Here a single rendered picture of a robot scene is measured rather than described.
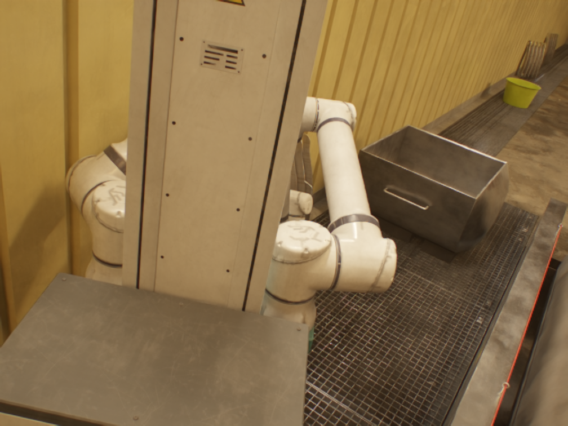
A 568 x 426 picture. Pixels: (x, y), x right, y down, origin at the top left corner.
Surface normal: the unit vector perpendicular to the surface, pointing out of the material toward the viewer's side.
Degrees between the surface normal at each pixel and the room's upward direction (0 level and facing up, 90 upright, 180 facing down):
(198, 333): 0
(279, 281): 90
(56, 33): 90
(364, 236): 19
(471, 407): 1
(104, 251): 90
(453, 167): 90
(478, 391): 2
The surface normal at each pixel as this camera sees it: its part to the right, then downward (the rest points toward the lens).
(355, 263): 0.21, -0.09
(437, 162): -0.56, 0.33
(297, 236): 0.01, -0.81
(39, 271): 0.82, 0.41
